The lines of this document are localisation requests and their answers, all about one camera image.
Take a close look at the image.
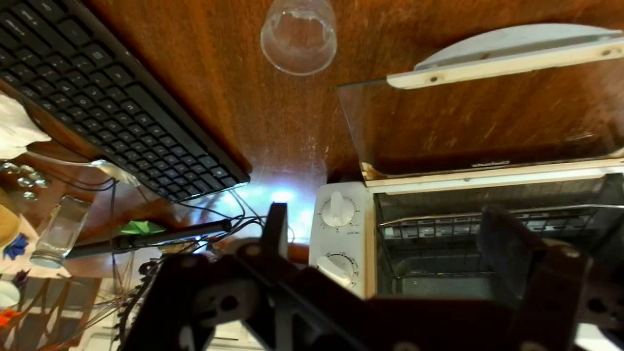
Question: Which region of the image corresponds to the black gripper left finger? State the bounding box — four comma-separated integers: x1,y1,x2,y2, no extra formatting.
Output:
120,201,292,351

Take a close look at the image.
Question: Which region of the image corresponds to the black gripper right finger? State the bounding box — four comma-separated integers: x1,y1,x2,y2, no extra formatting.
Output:
479,229,592,351

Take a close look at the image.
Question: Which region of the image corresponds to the metal wire oven rack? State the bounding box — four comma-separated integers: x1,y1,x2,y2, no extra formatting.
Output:
379,203,624,240

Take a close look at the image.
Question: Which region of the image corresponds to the white mini toaster oven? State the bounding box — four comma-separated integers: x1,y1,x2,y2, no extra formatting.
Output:
311,63,624,301

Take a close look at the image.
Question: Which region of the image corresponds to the black gear sculpture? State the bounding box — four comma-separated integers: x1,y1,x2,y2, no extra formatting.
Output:
116,260,161,344

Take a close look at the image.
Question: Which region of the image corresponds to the black rod with green tag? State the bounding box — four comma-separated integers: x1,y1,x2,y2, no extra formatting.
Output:
69,221,233,260

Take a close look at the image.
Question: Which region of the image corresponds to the small glass jar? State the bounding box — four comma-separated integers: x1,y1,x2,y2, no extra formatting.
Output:
30,198,91,270

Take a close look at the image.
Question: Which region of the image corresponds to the white crumpled tissue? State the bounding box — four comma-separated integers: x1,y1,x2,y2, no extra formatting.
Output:
0,94,52,160

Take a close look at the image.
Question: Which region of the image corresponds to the black computer keyboard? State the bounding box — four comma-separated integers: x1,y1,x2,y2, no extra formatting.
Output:
0,0,251,203

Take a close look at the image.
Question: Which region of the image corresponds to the small clear glass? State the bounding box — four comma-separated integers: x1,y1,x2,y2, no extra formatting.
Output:
260,0,338,77

